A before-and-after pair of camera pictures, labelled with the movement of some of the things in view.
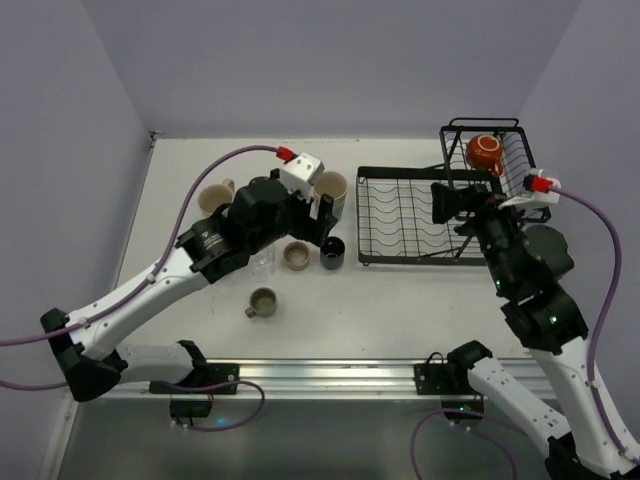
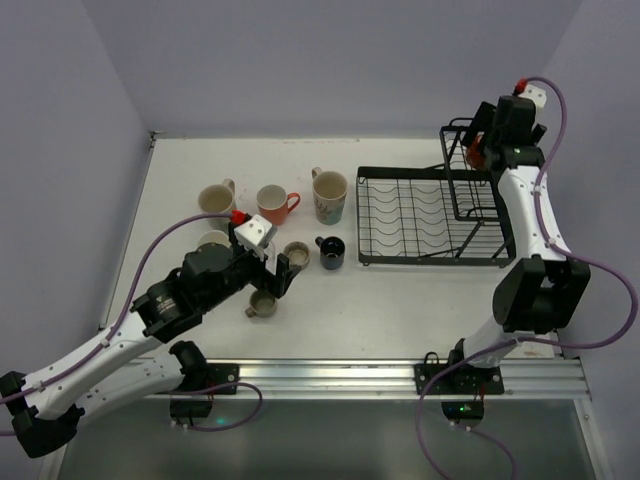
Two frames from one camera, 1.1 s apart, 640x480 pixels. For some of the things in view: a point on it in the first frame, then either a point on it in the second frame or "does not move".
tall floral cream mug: (330, 183) does not move
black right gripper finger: (447, 201) → (481, 121)
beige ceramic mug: (213, 195) does not move
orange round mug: (485, 152) does not move
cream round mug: (262, 301) does not move
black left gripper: (310, 226) → (270, 272)
